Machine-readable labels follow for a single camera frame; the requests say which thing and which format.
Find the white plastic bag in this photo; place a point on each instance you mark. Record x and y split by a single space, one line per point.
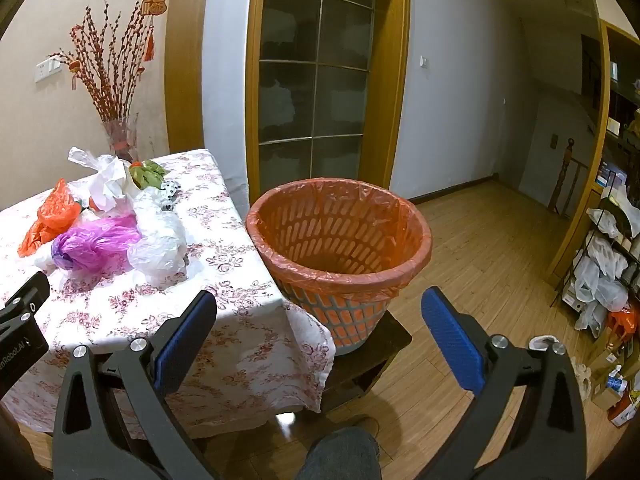
107 180

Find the black white patterned wrapper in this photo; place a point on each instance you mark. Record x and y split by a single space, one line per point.
170 195

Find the red budded branches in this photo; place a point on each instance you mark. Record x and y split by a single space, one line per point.
107 75

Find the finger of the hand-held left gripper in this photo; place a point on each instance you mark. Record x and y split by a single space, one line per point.
27 292

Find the waste basket with orange liner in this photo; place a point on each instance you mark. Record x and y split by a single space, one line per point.
340 240

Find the dark wall panel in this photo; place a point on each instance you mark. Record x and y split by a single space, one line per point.
554 141

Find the small orange bag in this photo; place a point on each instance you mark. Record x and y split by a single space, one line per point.
622 320

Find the wooden stair railing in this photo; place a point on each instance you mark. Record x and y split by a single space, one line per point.
569 170

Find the bunch of white plastic bags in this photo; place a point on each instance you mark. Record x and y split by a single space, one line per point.
600 265

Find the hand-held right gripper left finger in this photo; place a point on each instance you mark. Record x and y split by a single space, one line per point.
182 340

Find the cardboard box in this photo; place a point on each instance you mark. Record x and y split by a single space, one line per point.
607 385

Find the wooden shelf unit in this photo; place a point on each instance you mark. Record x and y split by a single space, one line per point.
602 110

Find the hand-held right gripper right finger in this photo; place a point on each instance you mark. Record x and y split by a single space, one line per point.
452 340

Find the white wall socket plate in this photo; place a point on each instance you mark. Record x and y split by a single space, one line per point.
47 70

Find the red hanging ornament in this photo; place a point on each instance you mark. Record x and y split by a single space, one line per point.
154 5

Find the glass vase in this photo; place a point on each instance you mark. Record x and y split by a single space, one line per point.
120 137

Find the white slipper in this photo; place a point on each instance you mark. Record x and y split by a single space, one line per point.
542 342

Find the green plastic bag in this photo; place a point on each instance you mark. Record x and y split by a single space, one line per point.
147 172

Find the dark wooden stool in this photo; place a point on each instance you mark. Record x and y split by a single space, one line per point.
385 335

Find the person's leg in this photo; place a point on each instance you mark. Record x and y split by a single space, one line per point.
337 455

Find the printed box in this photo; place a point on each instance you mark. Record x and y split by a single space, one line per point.
625 412

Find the pale translucent slipper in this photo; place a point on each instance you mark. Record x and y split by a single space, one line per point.
581 377

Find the wooden arch trim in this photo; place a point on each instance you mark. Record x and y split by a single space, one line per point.
182 60

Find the clear plastic bag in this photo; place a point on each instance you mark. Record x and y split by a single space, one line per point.
160 245

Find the orange plastic bag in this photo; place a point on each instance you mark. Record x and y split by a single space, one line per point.
52 215

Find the floral tablecloth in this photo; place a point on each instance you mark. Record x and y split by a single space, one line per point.
220 240

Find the white wall switch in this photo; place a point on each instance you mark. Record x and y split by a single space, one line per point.
424 61

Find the glass sliding door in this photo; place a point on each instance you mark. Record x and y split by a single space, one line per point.
315 85

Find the purple plastic bag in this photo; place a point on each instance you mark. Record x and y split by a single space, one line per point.
92 240

